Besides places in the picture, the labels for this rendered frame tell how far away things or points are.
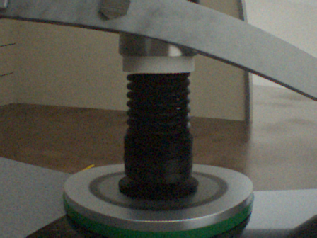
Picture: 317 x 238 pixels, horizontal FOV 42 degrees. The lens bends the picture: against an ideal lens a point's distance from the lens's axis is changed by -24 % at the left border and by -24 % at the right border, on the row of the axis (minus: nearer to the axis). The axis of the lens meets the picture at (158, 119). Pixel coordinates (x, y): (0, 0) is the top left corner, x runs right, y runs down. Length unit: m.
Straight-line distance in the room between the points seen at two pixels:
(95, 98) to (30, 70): 1.34
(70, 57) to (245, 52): 6.00
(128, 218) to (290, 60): 0.24
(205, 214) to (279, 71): 0.17
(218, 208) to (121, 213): 0.09
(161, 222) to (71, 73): 6.02
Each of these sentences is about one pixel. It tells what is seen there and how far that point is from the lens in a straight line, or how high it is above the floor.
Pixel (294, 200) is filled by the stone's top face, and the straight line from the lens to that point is 0.56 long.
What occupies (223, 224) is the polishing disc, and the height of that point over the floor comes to 0.84.
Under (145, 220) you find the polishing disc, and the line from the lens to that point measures 0.44.
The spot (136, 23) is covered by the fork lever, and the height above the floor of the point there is 1.03.
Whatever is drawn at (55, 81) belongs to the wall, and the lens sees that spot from 6.62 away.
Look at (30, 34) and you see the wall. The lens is 7.02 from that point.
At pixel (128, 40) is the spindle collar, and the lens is 0.49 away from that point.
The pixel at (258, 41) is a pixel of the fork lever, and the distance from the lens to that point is 0.48.
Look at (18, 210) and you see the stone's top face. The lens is 0.52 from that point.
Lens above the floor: 1.02
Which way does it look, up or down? 11 degrees down
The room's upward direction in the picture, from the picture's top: straight up
